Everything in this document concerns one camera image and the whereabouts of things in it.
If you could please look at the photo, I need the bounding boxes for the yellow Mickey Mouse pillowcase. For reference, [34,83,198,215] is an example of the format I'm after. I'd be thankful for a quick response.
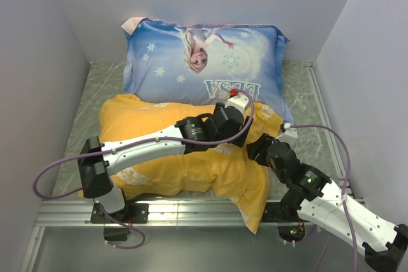
[99,94,270,233]

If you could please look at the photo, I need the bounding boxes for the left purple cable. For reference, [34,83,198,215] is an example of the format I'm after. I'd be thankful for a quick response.
[33,90,255,250]

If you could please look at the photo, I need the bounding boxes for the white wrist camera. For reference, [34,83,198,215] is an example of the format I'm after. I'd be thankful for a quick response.
[225,89,249,115]
[276,123,298,143]

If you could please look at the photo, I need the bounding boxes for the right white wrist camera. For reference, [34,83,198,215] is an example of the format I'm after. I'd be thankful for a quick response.
[276,123,298,143]

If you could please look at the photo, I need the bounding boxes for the purple cable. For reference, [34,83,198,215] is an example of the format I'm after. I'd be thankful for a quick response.
[33,90,255,250]
[283,124,361,272]

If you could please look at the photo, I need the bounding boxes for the pink cloth corner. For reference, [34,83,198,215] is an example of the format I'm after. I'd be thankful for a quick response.
[121,17,146,35]

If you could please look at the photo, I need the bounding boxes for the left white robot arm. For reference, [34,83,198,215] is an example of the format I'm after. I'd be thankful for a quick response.
[77,99,250,222]

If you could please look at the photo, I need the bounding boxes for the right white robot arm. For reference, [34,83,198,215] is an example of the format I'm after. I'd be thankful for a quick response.
[247,134,407,271]

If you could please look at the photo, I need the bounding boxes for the aluminium front rail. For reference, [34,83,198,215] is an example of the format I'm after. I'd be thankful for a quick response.
[35,199,244,227]

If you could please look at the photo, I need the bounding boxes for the blue Elsa pillow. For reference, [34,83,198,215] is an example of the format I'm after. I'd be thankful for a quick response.
[123,18,293,122]

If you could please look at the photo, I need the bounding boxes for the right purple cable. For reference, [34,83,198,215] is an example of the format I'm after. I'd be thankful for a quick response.
[283,124,361,272]

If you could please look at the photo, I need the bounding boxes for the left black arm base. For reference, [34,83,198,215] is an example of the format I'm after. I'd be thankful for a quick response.
[89,203,149,250]

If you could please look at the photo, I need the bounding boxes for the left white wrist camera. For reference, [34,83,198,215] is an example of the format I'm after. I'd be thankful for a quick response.
[225,89,249,115]

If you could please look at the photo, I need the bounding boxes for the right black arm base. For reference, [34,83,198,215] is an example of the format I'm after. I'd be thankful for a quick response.
[261,201,305,244]

